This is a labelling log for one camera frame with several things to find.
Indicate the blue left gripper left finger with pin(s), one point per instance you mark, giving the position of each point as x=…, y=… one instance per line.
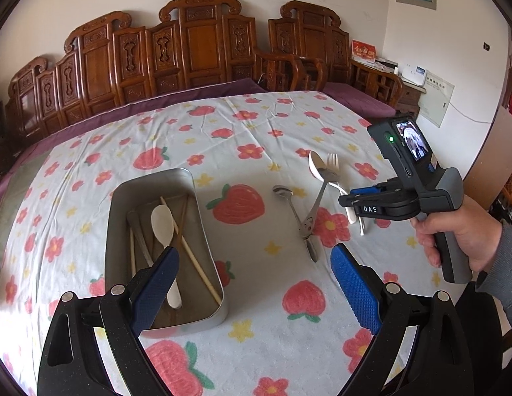
x=149, y=287

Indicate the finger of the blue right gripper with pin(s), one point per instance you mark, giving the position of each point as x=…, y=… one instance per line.
x=366, y=191
x=359, y=201

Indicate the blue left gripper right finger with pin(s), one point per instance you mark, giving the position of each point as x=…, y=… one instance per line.
x=353, y=280

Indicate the cream plastic fork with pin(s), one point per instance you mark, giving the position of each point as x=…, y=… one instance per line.
x=332, y=162

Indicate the dark brown wooden chopstick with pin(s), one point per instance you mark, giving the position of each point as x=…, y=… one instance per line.
x=179, y=237

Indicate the long light bamboo chopstick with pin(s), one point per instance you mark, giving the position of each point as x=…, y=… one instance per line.
x=197, y=266

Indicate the stainless steel spoon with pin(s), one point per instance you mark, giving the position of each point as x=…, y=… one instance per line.
x=286, y=193

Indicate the grey right forearm sleeve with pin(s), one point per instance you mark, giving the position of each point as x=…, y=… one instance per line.
x=498, y=282

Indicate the right hand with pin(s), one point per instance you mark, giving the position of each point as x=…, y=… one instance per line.
x=477, y=233

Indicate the floral white tablecloth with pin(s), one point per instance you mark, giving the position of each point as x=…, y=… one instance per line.
x=289, y=329

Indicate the white electrical panel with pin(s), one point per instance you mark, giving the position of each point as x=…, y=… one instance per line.
x=435, y=101

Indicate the purple seat cushion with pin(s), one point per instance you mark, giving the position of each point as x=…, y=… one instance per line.
x=359, y=102

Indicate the white router box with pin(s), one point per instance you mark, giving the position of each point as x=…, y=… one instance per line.
x=414, y=74

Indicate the red calendar card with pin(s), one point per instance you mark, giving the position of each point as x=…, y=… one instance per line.
x=363, y=52

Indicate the carved wooden armchair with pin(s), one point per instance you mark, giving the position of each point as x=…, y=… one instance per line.
x=314, y=34

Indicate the carved wooden bench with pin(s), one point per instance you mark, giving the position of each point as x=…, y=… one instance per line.
x=110, y=63

